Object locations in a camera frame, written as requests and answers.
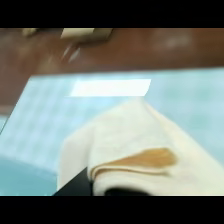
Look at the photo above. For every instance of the cardboard box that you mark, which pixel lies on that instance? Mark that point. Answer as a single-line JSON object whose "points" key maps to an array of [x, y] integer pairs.
{"points": [[86, 34]]}

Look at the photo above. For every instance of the cream garment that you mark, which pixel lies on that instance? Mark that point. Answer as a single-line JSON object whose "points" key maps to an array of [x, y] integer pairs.
{"points": [[133, 133]]}

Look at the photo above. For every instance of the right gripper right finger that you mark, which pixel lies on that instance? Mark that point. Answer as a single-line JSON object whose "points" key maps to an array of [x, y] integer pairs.
{"points": [[126, 192]]}

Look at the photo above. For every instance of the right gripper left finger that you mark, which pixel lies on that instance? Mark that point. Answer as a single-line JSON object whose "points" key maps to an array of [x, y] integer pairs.
{"points": [[79, 186]]}

